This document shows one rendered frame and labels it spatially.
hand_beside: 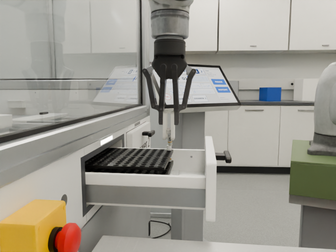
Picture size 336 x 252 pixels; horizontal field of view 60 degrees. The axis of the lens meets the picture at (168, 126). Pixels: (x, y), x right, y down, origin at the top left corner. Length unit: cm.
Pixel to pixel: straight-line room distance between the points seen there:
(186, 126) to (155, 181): 110
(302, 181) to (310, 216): 15
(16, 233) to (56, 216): 5
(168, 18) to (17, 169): 45
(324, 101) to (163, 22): 54
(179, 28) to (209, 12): 337
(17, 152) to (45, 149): 7
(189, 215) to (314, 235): 90
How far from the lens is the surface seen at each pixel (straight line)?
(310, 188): 90
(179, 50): 68
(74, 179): 53
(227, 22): 404
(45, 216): 37
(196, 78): 167
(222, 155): 64
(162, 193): 55
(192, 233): 184
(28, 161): 41
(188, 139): 164
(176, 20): 68
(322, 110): 98
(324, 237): 103
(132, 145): 85
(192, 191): 54
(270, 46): 409
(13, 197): 39
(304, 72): 458
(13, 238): 37
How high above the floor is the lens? 105
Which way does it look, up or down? 7 degrees down
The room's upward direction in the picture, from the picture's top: straight up
